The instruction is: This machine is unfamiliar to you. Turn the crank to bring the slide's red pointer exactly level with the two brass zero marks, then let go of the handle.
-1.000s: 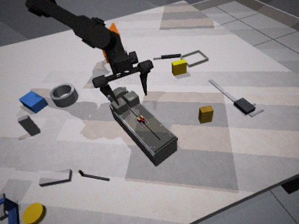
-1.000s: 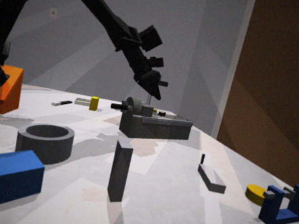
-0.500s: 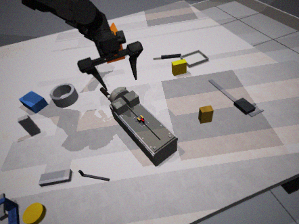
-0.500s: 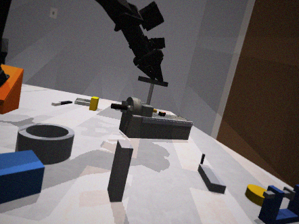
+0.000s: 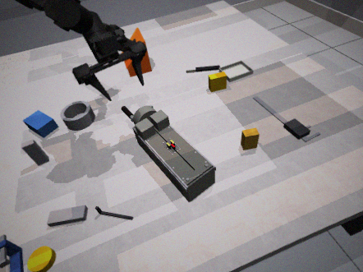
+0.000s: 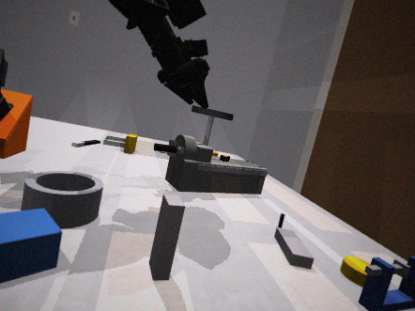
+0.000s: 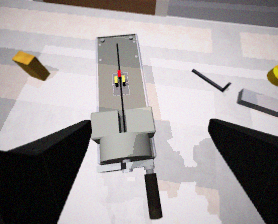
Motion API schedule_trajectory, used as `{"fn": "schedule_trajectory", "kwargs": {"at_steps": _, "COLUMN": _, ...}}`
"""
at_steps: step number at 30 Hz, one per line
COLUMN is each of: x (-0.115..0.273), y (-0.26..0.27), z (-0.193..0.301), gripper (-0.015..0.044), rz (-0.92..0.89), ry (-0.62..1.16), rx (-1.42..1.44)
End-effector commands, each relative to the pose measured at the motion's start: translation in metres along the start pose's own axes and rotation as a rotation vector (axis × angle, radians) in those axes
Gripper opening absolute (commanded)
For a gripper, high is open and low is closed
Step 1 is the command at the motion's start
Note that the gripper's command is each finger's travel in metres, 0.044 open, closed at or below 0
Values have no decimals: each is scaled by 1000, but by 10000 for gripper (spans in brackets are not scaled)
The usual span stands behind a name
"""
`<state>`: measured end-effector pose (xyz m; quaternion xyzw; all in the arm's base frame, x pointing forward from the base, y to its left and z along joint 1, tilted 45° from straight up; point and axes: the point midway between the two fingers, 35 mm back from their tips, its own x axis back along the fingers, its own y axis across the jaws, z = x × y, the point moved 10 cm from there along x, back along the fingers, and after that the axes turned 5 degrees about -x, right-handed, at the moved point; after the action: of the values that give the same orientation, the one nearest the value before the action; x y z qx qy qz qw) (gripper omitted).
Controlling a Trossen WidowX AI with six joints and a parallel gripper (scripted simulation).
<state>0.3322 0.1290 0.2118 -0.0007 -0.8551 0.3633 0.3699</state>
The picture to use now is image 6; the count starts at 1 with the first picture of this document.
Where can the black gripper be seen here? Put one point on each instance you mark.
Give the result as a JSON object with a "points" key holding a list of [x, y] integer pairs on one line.
{"points": [[184, 78]]}

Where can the blue rectangular block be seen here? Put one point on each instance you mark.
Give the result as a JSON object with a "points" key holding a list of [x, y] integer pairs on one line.
{"points": [[29, 243]]}

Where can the grey hollow cylinder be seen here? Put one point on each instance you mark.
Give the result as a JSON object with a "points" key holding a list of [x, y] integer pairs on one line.
{"points": [[72, 199]]}

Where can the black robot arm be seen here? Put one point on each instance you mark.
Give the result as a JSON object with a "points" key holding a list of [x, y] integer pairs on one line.
{"points": [[151, 20]]}

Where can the yellow round disc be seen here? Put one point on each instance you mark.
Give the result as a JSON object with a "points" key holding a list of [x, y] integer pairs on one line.
{"points": [[353, 269]]}

